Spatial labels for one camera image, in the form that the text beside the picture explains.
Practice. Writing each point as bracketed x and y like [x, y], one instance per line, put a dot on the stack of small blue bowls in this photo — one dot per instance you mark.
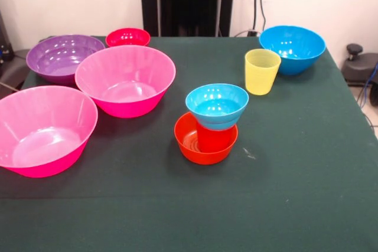
[217, 107]

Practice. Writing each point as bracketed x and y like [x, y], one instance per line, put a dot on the orange bowl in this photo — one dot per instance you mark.
[187, 148]

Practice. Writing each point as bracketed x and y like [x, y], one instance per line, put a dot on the red cup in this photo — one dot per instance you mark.
[215, 141]

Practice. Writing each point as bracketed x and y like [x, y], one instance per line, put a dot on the large pink bowl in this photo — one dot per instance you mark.
[124, 78]
[44, 128]

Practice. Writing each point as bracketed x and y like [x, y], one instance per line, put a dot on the yellow cup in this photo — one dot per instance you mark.
[261, 73]

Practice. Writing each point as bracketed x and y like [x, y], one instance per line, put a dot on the dark green table cloth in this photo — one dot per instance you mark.
[189, 204]

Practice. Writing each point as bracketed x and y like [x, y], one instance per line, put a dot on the small crimson bowl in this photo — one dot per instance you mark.
[127, 36]

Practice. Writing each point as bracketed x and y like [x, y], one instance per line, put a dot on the large blue bowl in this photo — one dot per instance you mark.
[295, 45]

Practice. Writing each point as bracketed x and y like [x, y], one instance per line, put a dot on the purple bowl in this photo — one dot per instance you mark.
[59, 54]

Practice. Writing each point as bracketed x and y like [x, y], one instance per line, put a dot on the black pedestal foot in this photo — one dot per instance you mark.
[11, 69]
[363, 66]

